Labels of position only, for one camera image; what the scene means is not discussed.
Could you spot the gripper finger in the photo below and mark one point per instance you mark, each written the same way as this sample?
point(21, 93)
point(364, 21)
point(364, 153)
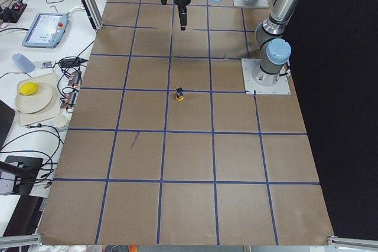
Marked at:
point(183, 20)

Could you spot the brown paper table cover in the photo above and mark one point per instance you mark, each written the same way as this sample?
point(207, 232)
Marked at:
point(140, 167)

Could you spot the near teach pendant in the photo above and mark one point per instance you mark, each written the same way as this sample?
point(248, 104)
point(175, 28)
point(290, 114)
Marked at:
point(46, 30)

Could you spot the beige tray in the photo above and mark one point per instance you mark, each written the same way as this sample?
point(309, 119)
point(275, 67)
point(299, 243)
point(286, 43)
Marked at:
point(50, 111)

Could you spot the white paper cup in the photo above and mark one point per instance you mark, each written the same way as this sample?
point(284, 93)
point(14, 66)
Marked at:
point(61, 122)

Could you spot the blue plastic cup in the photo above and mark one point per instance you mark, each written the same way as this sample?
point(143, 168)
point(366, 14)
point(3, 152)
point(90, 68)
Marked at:
point(23, 63)

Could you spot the yellow lemon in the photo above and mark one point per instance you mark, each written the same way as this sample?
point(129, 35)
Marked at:
point(28, 89)

